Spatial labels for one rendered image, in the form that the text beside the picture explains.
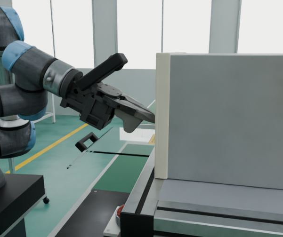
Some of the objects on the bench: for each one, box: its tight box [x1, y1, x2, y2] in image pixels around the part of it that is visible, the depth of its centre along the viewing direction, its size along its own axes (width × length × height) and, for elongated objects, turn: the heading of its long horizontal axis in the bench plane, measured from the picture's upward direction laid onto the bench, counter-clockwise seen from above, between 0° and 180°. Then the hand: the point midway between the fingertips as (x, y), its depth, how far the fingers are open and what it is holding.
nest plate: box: [103, 206, 121, 237], centre depth 90 cm, size 15×15×1 cm
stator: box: [115, 204, 125, 227], centre depth 89 cm, size 11×11×4 cm
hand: (153, 116), depth 59 cm, fingers closed
